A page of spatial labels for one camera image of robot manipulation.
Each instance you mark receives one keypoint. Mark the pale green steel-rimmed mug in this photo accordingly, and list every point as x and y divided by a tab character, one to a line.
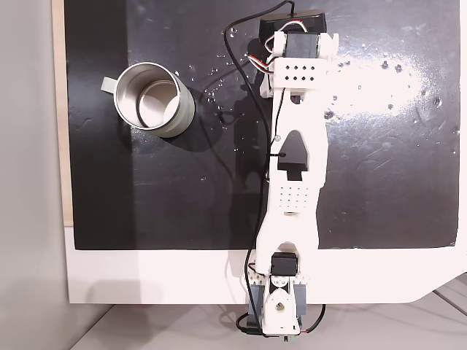
182	105

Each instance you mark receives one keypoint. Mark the black table mat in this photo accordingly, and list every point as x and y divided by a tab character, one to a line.
164	189

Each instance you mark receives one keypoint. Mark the grey table clamp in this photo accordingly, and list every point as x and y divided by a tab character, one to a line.
255	299

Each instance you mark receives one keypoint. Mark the black oval camera box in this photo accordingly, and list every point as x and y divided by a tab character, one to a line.
313	22

